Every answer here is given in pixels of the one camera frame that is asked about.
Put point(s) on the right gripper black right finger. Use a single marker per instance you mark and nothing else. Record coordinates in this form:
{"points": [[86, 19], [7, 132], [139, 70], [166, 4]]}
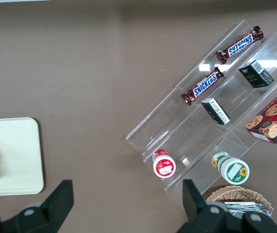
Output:
{"points": [[194, 204]]}

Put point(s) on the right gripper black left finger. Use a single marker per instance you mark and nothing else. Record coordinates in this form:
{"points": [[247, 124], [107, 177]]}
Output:
{"points": [[55, 206]]}

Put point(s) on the light wicker basket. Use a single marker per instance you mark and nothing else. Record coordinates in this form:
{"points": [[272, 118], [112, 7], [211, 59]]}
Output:
{"points": [[225, 193]]}

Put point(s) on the cream plastic tray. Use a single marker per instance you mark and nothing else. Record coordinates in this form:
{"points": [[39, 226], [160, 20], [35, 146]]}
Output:
{"points": [[17, 157]]}

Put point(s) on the red white yogurt cup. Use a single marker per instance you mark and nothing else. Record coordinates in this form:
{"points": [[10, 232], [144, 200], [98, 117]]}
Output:
{"points": [[163, 165]]}

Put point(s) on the green white yogurt cup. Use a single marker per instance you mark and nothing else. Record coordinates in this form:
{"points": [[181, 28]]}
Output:
{"points": [[233, 170]]}

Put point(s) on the clear acrylic stepped display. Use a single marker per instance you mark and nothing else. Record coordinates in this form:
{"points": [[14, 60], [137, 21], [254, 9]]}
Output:
{"points": [[177, 126]]}

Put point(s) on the small black box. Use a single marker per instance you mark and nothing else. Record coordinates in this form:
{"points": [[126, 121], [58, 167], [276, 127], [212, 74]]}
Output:
{"points": [[256, 74], [216, 111]]}

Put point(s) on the red tartan cookie box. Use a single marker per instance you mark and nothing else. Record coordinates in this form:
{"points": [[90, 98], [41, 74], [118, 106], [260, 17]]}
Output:
{"points": [[274, 119]]}

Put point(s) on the Snickers bar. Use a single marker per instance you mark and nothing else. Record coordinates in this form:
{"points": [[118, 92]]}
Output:
{"points": [[202, 85], [240, 47]]}

